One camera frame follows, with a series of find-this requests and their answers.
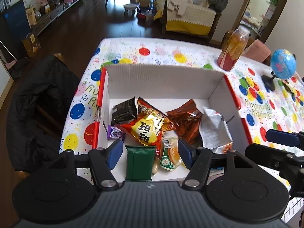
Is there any tv cabinet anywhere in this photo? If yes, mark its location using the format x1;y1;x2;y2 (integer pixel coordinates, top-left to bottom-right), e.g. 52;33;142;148
30;0;85;32

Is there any black cabinet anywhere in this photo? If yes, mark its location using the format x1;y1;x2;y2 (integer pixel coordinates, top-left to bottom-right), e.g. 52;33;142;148
0;0;32;60

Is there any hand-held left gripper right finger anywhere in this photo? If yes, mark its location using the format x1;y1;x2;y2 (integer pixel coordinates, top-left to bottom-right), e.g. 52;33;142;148
177;138;253;192

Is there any clear bread packet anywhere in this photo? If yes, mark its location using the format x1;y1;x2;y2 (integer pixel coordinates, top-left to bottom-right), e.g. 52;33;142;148
159;136;184;172

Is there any blue desk globe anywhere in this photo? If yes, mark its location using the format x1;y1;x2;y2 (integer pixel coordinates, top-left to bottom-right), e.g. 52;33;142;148
261;49;297;92

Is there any small orange snack packet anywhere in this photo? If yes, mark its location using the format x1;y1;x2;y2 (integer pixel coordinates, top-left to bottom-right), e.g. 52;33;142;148
213;142;234;154

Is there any red and yellow snack packet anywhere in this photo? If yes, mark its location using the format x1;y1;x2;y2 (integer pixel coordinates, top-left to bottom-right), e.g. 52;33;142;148
120;97;177;147

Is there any sofa with yellow cover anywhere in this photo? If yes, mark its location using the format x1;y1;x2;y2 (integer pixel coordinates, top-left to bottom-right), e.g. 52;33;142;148
154;0;223;38

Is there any pencil-shaped wafer stick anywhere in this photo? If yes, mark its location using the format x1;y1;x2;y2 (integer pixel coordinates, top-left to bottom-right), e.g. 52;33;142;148
152;145;162;175

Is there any red and white cardboard box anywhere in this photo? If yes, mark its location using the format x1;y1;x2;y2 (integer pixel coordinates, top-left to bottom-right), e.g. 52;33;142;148
92;63;253;184

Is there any white snack packet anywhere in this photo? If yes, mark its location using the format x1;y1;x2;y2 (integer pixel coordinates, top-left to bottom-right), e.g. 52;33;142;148
199;107;234;150

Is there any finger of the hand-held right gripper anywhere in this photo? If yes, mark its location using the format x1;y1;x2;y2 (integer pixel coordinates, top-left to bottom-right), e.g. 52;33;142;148
244;143;304;179
265;128;304;151

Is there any green snack packet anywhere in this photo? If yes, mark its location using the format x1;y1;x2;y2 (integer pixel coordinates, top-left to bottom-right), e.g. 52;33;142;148
124;145;158;181

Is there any purple candy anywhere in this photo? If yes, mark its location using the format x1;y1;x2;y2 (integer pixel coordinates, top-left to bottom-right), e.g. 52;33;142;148
107;125;126;140

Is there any small round stool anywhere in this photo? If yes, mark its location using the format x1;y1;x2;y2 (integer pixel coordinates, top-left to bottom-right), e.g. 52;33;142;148
123;3;139;17

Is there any black snack packet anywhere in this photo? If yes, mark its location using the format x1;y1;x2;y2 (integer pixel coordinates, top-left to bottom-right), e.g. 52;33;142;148
111;96;139;125

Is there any black jacket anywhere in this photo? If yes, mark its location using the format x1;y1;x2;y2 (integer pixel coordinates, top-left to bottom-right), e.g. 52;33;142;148
6;54;82;172

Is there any brown snack packet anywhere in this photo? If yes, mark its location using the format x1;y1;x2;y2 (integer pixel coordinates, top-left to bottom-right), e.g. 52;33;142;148
165;99;204;146

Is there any toy truck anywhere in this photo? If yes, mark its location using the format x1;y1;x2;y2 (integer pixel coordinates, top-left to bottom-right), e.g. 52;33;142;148
139;0;153;10

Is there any amber drink bottle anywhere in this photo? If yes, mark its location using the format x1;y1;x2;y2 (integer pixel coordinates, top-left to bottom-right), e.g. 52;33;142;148
217;26;250;72

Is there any yellow paper bag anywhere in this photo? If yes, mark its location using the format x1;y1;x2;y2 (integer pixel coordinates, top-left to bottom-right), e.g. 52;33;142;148
22;32;41;58

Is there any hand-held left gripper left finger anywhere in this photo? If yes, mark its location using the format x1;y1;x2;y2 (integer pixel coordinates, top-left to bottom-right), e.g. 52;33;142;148
51;138;124;192

